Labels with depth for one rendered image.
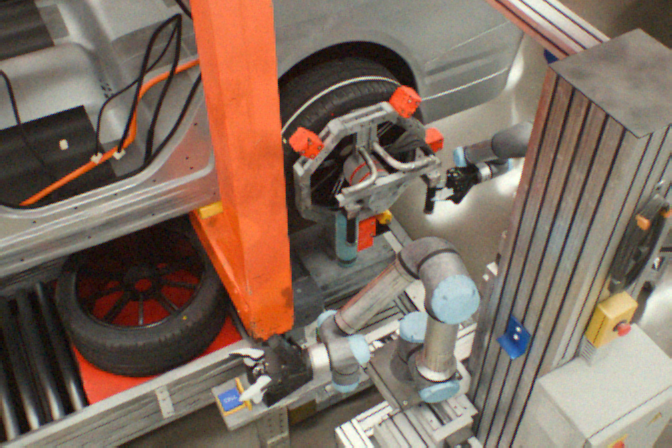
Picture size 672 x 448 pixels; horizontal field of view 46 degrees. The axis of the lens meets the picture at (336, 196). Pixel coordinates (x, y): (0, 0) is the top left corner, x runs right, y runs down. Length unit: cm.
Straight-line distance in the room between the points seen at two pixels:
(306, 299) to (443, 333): 120
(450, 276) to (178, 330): 138
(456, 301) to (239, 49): 81
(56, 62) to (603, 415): 256
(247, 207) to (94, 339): 98
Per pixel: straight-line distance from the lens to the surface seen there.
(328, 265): 350
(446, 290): 191
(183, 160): 290
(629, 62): 168
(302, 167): 284
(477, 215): 406
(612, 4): 577
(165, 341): 303
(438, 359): 217
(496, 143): 263
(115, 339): 305
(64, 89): 352
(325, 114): 282
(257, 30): 197
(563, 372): 211
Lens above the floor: 298
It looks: 47 degrees down
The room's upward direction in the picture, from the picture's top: straight up
